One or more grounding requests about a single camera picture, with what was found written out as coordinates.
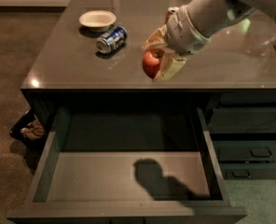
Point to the blue soda can lying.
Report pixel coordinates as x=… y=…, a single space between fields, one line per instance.
x=112 y=40

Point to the black bin with trash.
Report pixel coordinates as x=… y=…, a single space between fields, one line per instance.
x=29 y=130

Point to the red apple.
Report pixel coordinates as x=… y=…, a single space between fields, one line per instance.
x=151 y=62

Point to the white paper bowl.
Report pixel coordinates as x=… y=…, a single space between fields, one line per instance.
x=98 y=21

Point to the grey counter cabinet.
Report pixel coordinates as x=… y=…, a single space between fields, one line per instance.
x=239 y=59

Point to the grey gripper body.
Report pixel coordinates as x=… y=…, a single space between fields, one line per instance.
x=182 y=32

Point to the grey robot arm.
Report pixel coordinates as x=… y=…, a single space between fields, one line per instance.
x=211 y=16

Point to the open grey top drawer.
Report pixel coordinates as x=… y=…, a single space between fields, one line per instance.
x=151 y=167

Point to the gold upright soda can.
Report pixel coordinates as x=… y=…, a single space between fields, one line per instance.
x=170 y=12

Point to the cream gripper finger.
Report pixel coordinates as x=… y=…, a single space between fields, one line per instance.
x=169 y=66
x=157 y=40

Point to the closed lower side drawer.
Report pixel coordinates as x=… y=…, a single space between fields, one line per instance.
x=248 y=170

